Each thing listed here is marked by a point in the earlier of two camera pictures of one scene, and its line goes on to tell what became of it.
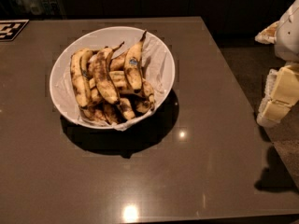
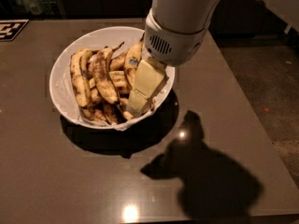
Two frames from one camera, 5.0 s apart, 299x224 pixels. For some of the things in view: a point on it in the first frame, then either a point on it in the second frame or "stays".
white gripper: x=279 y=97 -> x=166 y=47
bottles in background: x=37 y=3 stays
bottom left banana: x=94 y=115 stays
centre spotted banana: x=103 y=76 stays
